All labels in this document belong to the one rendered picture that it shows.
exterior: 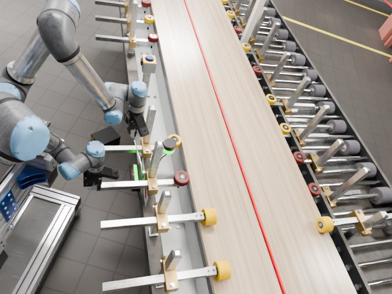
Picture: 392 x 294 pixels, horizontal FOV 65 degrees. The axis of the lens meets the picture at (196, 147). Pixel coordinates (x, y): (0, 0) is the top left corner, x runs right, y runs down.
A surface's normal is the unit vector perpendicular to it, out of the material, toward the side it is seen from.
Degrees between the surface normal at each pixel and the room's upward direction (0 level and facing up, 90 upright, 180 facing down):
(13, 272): 0
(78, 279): 0
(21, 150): 85
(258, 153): 0
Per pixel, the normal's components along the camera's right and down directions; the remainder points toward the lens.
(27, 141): 0.82, 0.52
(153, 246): 0.25, -0.60
